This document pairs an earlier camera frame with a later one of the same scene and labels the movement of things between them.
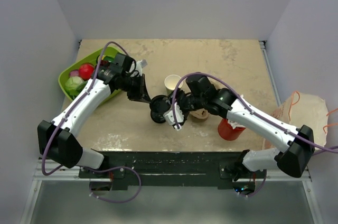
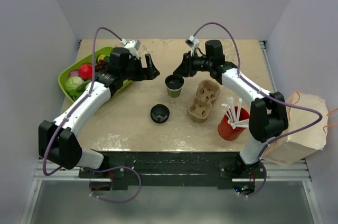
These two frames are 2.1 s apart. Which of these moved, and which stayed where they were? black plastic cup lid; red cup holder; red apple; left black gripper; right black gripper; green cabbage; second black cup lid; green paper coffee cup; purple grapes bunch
Moved: right black gripper; black plastic cup lid; left black gripper
Stayed: red cup holder; red apple; green paper coffee cup; second black cup lid; purple grapes bunch; green cabbage
